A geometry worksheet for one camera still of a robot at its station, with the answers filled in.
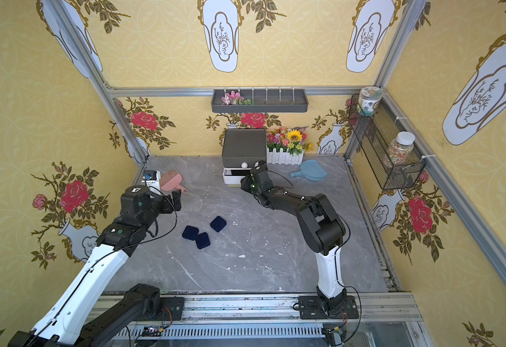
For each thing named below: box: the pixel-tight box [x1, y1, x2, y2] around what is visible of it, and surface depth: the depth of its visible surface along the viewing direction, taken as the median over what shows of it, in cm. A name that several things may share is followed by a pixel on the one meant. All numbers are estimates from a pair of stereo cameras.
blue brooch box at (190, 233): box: [182, 225, 200, 241], surface depth 94 cm
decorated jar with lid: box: [357, 86, 384, 116], surface depth 87 cm
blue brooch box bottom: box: [195, 232, 211, 250], surface depth 90 cm
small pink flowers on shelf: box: [221, 90, 252, 105], surface depth 89 cm
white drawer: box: [222, 166, 253, 185], surface depth 100 cm
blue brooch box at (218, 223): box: [209, 215, 227, 233], surface depth 96 cm
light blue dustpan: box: [290, 159, 329, 181], surface depth 118 cm
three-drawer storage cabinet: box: [221, 128, 267, 186], surface depth 99 cm
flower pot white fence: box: [266, 127, 313, 166], surface depth 109 cm
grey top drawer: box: [222, 156, 267, 168], surface depth 96 cm
